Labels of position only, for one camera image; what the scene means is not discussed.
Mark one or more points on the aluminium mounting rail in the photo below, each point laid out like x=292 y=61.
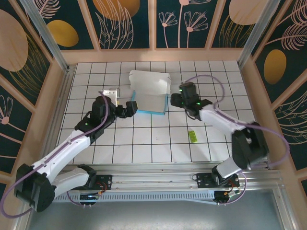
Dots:
x=156 y=178

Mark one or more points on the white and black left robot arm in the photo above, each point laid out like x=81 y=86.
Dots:
x=72 y=179

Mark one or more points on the panel with oval and feather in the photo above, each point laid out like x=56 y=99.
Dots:
x=275 y=67

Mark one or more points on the panel with pink flowers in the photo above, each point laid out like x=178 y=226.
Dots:
x=182 y=36

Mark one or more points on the panel with orange disc, leaves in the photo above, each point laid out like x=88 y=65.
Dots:
x=115 y=14

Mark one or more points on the small green packet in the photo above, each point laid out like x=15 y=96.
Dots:
x=192 y=136

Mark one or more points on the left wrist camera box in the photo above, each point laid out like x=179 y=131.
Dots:
x=110 y=93

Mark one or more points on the panel with large pale disc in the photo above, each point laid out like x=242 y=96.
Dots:
x=12 y=40

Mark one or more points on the panel with single flower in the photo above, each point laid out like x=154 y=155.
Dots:
x=14 y=134

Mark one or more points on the black right controller board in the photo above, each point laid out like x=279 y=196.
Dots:
x=221 y=196

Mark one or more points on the aluminium corner post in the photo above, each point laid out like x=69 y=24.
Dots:
x=45 y=31
x=259 y=31

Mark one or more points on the black left controller board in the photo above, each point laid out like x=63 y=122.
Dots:
x=88 y=197

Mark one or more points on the black controller board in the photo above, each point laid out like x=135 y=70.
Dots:
x=221 y=196
x=88 y=197

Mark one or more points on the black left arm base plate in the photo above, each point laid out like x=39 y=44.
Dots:
x=105 y=179

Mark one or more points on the aluminium side rail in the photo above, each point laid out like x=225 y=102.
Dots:
x=69 y=79

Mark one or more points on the white and blue paper box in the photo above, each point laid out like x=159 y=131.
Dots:
x=148 y=103

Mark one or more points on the panel with small yellow oval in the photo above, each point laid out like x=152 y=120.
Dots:
x=62 y=33

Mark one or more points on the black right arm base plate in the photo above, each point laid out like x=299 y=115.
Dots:
x=204 y=179

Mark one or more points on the panel with fern leaves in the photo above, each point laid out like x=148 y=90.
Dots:
x=295 y=124

